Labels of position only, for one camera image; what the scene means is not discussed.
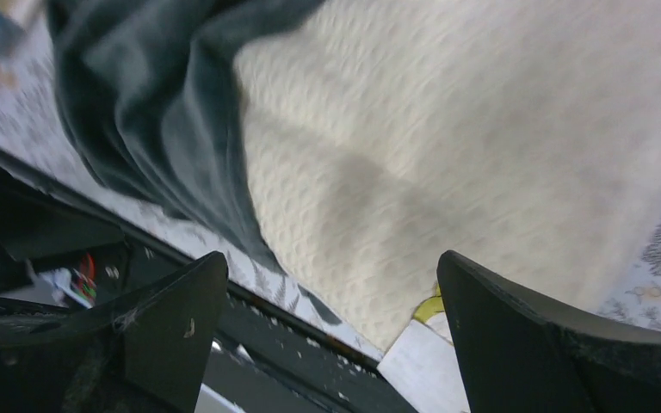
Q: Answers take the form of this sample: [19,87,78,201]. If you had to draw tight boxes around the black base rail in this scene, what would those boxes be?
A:
[0,153,411,412]

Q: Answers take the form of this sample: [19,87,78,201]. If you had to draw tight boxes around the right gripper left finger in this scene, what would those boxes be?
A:
[0,252,228,412]

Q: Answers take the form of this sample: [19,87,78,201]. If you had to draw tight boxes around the floral table cloth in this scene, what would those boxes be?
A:
[0,19,661,359]

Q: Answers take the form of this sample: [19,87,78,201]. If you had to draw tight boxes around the zebra and grey pillowcase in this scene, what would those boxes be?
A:
[45,0,326,272]

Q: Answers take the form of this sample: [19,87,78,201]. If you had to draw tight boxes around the cream pillow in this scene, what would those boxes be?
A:
[233,0,661,413]

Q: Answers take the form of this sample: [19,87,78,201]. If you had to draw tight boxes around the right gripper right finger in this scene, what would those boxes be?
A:
[436,250,661,412]

